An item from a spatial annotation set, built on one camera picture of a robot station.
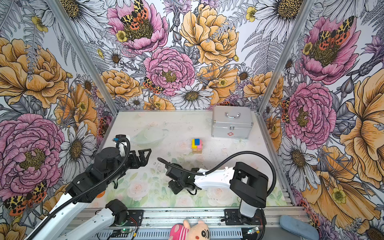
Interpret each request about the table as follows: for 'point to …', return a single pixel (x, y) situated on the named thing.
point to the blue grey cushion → (295, 226)
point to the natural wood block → (196, 151)
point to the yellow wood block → (193, 146)
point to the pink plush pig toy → (199, 231)
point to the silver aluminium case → (232, 122)
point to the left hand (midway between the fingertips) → (142, 156)
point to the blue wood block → (197, 141)
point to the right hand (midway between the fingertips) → (175, 189)
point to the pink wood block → (200, 146)
